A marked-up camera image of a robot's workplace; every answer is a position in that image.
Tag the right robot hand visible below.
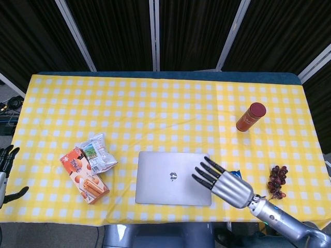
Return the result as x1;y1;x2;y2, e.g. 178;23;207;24
191;156;255;209

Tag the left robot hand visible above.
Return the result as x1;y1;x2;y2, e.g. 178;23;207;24
0;145;29;207

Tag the silver laptop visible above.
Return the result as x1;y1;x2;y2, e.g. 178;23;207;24
135;151;212;207

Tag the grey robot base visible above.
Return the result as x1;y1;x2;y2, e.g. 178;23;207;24
102;221;216;248

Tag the dark red grape bunch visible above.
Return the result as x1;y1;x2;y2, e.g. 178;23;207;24
265;165;289;201

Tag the red cylindrical can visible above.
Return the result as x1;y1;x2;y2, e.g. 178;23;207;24
235;102;267;132

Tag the yellow checkered tablecloth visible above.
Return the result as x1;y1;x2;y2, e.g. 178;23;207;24
0;74;331;227

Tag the orange biscuit roll box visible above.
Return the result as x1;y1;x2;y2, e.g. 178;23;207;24
59;147;110;205

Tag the white snack bag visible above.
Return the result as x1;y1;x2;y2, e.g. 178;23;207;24
79;133;118;174

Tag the blue table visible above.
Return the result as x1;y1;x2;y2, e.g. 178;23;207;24
36;71;303;85

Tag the black folding screen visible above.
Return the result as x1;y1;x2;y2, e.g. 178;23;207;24
0;0;331;148

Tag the black cable bundle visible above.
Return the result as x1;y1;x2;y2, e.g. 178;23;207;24
0;95;24;112

